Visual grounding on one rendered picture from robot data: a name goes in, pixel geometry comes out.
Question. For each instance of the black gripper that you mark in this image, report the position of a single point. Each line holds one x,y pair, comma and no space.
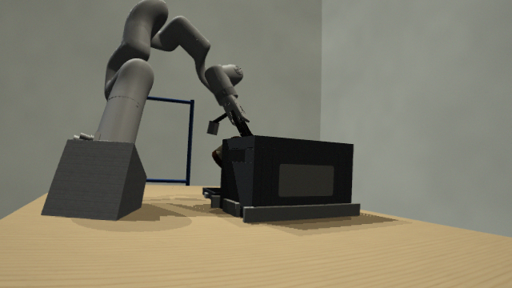
235,111

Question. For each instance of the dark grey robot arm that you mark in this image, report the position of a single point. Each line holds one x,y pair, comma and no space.
123,112

